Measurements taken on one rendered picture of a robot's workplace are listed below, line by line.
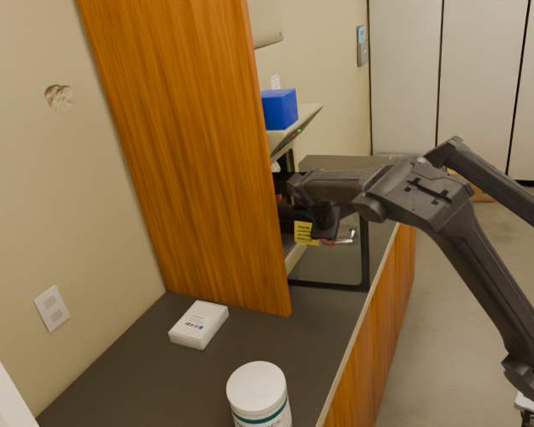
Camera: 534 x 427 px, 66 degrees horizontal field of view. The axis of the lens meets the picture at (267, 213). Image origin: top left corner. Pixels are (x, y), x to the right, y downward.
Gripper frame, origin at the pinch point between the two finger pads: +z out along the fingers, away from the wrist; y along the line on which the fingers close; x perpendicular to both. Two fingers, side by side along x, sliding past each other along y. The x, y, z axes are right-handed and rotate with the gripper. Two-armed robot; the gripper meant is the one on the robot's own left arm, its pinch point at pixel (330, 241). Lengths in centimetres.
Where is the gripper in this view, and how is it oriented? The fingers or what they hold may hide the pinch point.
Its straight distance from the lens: 117.0
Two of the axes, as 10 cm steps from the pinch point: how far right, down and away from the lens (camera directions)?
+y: -2.6, 7.9, -5.5
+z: 2.8, 6.1, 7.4
